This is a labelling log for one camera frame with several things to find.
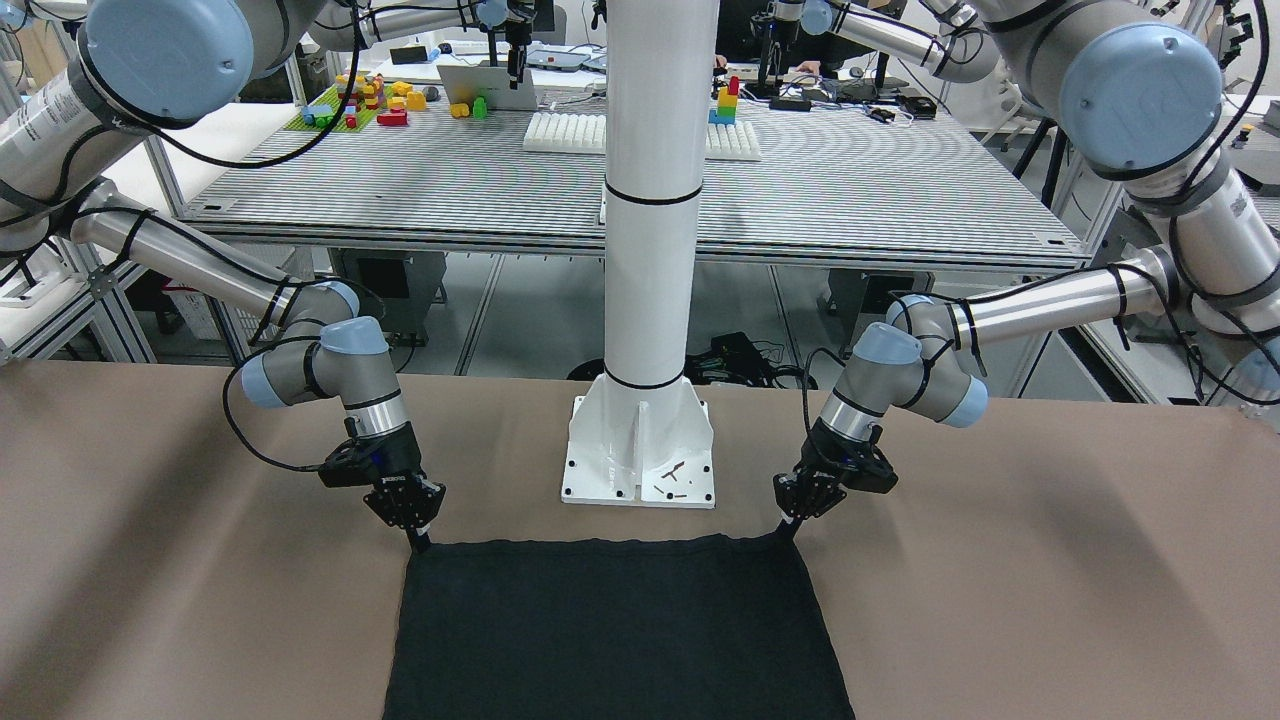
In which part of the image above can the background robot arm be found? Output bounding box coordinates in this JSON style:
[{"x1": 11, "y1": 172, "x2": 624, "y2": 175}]
[{"x1": 772, "y1": 1, "x2": 1001, "y2": 85}]

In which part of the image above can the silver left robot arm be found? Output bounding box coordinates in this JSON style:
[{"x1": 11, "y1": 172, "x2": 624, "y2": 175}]
[{"x1": 773, "y1": 1, "x2": 1277, "y2": 538}]

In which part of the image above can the black t-shirt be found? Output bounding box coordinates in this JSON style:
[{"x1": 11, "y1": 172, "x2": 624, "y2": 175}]
[{"x1": 383, "y1": 532, "x2": 854, "y2": 719}]

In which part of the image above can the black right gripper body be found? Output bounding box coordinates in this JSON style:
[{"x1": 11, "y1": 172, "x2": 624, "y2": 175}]
[{"x1": 317, "y1": 421, "x2": 445, "y2": 530}]

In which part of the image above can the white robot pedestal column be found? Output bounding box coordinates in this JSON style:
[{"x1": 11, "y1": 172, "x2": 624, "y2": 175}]
[{"x1": 561, "y1": 1, "x2": 719, "y2": 509}]

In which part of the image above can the colourful toy brick set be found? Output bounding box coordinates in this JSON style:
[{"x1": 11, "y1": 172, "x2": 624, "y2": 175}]
[{"x1": 283, "y1": 74, "x2": 438, "y2": 133}]

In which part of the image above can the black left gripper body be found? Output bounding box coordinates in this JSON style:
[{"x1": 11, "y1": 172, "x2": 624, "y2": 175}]
[{"x1": 773, "y1": 421, "x2": 899, "y2": 521}]

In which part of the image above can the grey striped work table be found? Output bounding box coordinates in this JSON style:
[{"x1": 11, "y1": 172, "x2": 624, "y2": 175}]
[{"x1": 184, "y1": 102, "x2": 1089, "y2": 275}]

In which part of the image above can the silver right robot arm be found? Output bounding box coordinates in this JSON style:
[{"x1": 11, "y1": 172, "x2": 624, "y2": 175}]
[{"x1": 3, "y1": 1, "x2": 445, "y2": 551}]

